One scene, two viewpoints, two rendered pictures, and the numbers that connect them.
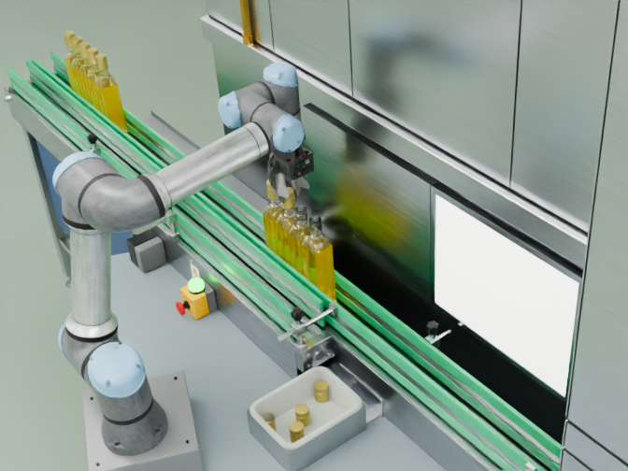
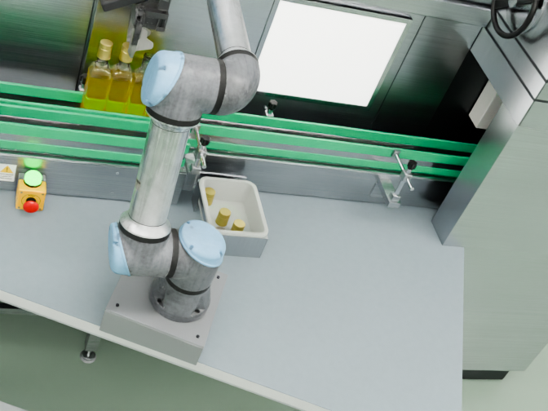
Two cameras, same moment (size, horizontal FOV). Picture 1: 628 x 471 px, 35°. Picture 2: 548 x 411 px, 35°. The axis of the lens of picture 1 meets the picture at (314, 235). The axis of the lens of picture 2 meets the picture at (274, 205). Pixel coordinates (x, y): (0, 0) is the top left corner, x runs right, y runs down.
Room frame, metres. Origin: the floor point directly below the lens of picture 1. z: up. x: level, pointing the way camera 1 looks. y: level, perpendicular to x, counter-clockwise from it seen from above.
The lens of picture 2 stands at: (1.31, 1.89, 2.40)
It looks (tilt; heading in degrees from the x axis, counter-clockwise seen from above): 39 degrees down; 276
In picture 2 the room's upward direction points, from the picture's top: 23 degrees clockwise
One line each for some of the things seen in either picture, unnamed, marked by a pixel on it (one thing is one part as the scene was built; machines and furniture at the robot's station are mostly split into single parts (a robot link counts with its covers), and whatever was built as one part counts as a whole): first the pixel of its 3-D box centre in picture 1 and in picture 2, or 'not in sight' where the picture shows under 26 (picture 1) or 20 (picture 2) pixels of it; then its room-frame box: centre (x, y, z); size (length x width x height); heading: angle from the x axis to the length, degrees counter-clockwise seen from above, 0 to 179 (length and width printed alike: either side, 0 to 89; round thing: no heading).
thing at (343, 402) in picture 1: (306, 417); (229, 215); (1.62, 0.05, 0.80); 0.22 x 0.17 x 0.09; 124
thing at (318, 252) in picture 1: (319, 269); not in sight; (1.93, -0.01, 0.99); 0.06 x 0.06 x 0.21; 33
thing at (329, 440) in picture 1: (316, 414); (227, 211); (1.64, 0.03, 0.79); 0.27 x 0.17 x 0.08; 124
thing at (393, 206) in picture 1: (429, 240); (250, 41); (1.80, -0.26, 1.15); 0.90 x 0.03 x 0.34; 34
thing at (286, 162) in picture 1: (290, 149); (150, 4); (2.01, 0.04, 1.29); 0.09 x 0.08 x 0.12; 35
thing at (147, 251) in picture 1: (146, 250); not in sight; (2.32, 0.49, 0.79); 0.08 x 0.08 x 0.08; 34
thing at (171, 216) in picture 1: (164, 223); not in sight; (2.24, 0.41, 0.94); 0.07 x 0.04 x 0.13; 124
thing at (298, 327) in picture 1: (306, 326); (199, 148); (1.77, 0.03, 0.95); 0.17 x 0.03 x 0.12; 124
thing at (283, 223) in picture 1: (292, 247); (116, 98); (2.03, 0.06, 0.99); 0.06 x 0.06 x 0.21; 35
